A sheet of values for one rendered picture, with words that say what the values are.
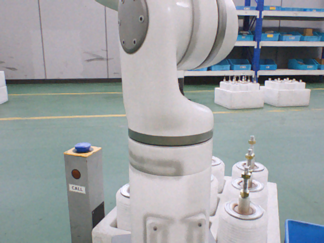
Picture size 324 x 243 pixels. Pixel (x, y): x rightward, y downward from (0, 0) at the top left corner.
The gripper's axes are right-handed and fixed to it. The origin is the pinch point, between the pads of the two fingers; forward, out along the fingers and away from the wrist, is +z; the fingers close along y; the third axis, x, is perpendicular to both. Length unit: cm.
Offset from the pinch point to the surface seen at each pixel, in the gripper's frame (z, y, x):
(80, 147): 2.5, -26.7, -2.9
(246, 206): 8.6, -0.4, -34.3
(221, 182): 15.2, 10.1, -12.6
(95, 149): 3.8, -22.8, -1.8
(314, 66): 0, 467, 302
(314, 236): 26.1, 27.6, -30.7
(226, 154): 35, 61, 48
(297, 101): 28, 227, 139
